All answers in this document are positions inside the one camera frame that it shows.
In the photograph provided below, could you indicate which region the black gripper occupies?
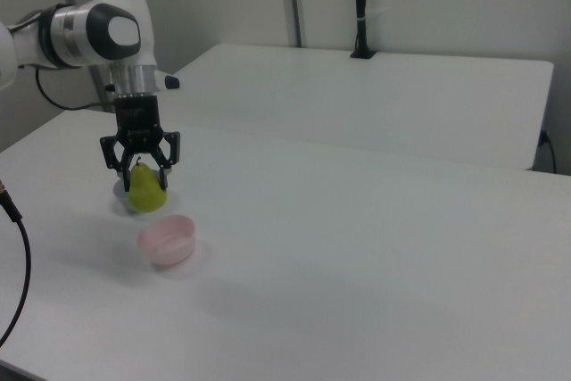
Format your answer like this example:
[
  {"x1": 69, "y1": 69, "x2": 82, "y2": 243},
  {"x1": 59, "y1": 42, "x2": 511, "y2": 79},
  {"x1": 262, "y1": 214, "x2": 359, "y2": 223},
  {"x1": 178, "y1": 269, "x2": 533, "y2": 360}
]
[{"x1": 98, "y1": 95, "x2": 182, "y2": 193}]

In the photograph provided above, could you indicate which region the green pear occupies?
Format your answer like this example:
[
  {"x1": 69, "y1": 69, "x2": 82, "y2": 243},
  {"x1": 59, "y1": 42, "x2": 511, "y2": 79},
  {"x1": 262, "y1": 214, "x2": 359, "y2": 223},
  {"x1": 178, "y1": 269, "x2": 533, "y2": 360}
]
[{"x1": 128, "y1": 156, "x2": 170, "y2": 214}]

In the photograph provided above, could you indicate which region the pale pink bowl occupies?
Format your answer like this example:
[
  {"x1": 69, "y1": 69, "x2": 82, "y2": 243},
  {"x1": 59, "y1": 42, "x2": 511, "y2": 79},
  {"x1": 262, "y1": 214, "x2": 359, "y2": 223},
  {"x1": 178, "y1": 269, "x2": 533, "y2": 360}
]
[{"x1": 137, "y1": 214, "x2": 197, "y2": 270}]

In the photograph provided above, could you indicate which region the white side table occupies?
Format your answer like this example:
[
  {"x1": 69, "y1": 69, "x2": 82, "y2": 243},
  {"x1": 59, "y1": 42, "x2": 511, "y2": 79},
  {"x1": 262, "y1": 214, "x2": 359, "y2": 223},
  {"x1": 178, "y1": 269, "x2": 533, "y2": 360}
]
[{"x1": 158, "y1": 44, "x2": 555, "y2": 172}]

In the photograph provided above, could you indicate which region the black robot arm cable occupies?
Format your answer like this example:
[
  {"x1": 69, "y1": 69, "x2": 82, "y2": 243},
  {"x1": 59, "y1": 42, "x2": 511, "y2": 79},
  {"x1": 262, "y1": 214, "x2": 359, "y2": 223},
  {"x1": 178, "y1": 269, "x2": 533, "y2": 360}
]
[{"x1": 34, "y1": 67, "x2": 118, "y2": 112}]

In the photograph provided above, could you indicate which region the dark camera cable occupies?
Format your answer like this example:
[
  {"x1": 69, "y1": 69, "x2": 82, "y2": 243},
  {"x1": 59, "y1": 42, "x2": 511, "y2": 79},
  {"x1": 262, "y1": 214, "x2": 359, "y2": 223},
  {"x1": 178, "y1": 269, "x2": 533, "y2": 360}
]
[{"x1": 0, "y1": 178, "x2": 32, "y2": 347}]

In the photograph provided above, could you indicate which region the black camera stand pole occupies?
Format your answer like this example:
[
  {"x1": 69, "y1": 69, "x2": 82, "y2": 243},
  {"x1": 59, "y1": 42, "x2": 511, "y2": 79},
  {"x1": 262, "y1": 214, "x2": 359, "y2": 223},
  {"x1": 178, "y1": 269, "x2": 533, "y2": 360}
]
[{"x1": 350, "y1": 0, "x2": 377, "y2": 60}]

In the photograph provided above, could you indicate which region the black cable beside table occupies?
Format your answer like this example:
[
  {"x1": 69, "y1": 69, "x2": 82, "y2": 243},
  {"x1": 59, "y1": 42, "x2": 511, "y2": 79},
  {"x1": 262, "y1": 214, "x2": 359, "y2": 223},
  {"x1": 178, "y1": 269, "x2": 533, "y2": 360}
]
[{"x1": 537, "y1": 128, "x2": 559, "y2": 175}]

